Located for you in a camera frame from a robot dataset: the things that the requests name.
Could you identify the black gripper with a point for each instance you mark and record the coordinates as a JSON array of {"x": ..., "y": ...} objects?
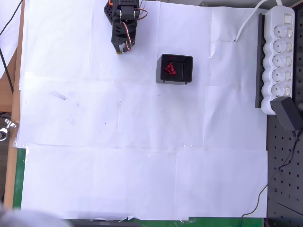
[{"x": 119, "y": 45}]

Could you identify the black square tray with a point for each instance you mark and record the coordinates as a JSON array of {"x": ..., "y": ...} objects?
[{"x": 187, "y": 71}]

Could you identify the white paper table cover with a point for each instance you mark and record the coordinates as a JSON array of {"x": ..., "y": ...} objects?
[{"x": 142, "y": 142}]

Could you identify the plain white sheet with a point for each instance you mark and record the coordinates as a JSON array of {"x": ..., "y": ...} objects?
[{"x": 9, "y": 35}]

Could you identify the black power strip tray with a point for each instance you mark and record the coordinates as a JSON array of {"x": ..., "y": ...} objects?
[{"x": 259, "y": 59}]

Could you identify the metal clamp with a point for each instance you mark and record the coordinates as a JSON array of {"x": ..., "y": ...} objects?
[{"x": 6, "y": 130}]

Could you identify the white power strip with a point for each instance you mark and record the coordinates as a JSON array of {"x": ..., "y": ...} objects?
[{"x": 279, "y": 59}]

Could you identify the green cutting mat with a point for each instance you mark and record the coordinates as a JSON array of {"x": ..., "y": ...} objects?
[{"x": 19, "y": 177}]

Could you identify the dark flat device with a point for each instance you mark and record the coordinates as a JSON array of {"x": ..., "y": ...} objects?
[{"x": 104, "y": 223}]

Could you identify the black power adapter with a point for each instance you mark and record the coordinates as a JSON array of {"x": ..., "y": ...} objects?
[{"x": 286, "y": 113}]

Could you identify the blurred gray object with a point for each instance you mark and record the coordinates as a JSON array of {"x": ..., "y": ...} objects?
[{"x": 26, "y": 218}]

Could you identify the black pegboard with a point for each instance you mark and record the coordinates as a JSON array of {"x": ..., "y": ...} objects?
[{"x": 286, "y": 177}]

